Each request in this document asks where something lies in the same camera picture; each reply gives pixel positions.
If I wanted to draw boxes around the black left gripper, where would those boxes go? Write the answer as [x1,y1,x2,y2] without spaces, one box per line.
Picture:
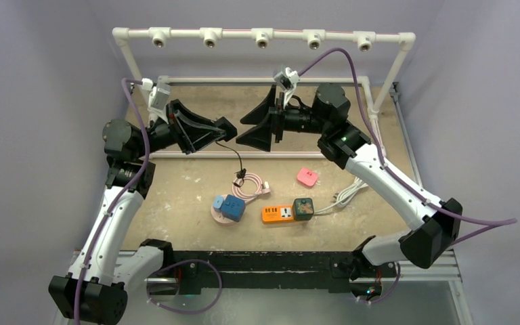
[135,100,225,159]

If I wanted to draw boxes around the black power adapter with cord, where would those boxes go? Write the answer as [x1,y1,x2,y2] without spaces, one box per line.
[215,141,246,188]

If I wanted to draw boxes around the pink power cord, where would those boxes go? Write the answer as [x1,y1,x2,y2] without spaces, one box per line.
[232,173,272,201]

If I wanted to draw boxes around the blue cube socket adapter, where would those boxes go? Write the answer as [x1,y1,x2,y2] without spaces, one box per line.
[220,194,246,222]

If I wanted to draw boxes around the pink round socket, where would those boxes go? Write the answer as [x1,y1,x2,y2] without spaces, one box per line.
[210,207,237,226]

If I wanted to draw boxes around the dark green cube plug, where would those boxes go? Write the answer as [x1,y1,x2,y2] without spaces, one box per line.
[292,198,315,221]

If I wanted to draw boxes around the light blue USB charger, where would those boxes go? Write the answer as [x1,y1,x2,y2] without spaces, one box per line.
[212,195,225,211]

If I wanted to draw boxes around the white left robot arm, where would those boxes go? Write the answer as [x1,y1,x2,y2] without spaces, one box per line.
[48,100,237,324]

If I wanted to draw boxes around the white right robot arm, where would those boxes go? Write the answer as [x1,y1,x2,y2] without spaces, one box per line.
[236,83,463,276]

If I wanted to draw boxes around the pink small charger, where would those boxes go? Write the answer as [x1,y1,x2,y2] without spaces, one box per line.
[297,167,319,188]

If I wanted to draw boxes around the orange power strip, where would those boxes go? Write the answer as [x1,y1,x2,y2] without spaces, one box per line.
[261,205,295,224]

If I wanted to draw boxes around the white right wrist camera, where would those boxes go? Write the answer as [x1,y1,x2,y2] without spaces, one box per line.
[273,66,301,108]

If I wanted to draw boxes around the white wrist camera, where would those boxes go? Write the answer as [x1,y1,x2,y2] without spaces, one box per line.
[141,78,171,122]
[273,66,301,108]

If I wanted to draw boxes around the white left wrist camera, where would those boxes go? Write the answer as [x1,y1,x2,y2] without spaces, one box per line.
[141,78,171,122]

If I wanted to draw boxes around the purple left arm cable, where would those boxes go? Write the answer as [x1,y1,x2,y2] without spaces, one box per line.
[72,78,152,325]

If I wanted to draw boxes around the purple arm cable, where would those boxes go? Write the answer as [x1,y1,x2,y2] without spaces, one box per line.
[72,78,152,325]
[298,47,518,248]

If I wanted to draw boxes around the white power strip cord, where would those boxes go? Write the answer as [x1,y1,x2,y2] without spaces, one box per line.
[313,177,370,216]

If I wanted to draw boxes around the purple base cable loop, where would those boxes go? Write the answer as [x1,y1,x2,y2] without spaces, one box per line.
[146,259,223,314]

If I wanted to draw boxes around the white PVC pipe frame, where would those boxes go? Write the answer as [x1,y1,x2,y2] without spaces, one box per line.
[112,27,416,150]

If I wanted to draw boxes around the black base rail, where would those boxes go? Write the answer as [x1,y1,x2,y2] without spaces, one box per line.
[165,251,396,295]

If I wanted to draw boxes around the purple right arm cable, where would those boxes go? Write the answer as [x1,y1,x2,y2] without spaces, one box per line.
[298,47,518,248]

